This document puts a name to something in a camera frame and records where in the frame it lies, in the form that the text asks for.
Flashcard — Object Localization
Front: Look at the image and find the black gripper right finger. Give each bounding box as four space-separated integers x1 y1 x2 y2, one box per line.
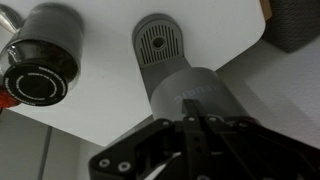
183 99 320 180

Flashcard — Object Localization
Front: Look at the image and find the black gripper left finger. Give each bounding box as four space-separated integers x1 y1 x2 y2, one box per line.
89 119 184 180

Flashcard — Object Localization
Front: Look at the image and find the grey coffeemaker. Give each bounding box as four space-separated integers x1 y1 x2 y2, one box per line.
132 14 248 119

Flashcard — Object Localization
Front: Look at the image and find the white table board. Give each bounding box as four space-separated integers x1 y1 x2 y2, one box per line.
0 0 265 146

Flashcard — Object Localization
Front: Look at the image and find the glass jar with black lid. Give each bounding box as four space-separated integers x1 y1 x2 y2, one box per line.
0 2 84 106

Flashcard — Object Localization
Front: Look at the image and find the red lidded coffee pod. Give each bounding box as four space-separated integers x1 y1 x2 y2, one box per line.
0 91 20 108

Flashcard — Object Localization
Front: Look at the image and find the dark grey armchair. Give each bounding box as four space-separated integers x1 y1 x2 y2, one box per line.
263 0 320 53

